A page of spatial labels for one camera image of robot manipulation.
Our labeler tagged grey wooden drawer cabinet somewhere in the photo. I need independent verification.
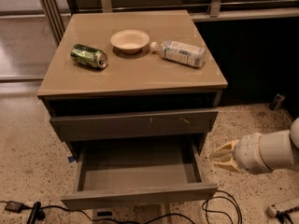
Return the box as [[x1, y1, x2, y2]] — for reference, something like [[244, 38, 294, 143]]
[[37, 10, 227, 156]]

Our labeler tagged grey drawer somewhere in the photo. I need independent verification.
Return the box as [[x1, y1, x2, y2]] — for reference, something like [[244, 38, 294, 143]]
[[50, 109, 218, 142], [62, 135, 218, 210]]

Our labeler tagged metal railing shelf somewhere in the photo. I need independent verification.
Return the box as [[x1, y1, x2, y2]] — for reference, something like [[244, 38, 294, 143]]
[[39, 0, 299, 41]]

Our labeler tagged white paper bowl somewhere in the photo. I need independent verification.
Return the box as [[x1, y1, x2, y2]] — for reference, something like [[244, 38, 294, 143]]
[[110, 30, 150, 54]]

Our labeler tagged white power strip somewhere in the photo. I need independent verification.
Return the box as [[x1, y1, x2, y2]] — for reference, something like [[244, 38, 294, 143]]
[[266, 197, 299, 218]]

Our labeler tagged black cable on floor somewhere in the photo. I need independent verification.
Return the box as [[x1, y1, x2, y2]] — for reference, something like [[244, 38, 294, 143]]
[[0, 199, 196, 224]]

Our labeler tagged small dark floor object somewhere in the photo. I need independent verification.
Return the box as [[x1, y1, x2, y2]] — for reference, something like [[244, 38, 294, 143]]
[[269, 93, 285, 111]]

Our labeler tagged black clamp device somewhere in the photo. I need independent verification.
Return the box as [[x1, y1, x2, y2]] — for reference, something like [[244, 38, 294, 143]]
[[27, 202, 46, 224]]

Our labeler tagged clear plastic water bottle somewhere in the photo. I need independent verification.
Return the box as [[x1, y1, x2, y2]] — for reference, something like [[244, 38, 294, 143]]
[[150, 40, 206, 68]]

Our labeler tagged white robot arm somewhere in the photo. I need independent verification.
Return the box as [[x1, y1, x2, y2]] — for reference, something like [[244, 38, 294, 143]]
[[210, 119, 299, 175]]

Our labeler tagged black power adapter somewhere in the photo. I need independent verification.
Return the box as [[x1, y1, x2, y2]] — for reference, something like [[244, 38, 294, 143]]
[[5, 201, 23, 213]]

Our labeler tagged green soda can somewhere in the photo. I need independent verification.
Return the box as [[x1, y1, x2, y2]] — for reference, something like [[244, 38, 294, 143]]
[[70, 44, 107, 69]]

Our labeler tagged blue tape piece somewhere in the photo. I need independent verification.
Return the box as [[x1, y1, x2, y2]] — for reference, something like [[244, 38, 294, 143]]
[[67, 156, 75, 163]]

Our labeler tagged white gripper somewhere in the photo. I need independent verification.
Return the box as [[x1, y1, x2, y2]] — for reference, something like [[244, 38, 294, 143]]
[[210, 133, 271, 175]]

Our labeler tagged grey top drawer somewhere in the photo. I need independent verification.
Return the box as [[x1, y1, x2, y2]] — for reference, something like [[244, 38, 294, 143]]
[[50, 109, 218, 142]]

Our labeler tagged black looped cable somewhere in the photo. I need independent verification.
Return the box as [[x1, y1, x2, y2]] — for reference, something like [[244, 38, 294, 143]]
[[201, 189, 243, 224]]

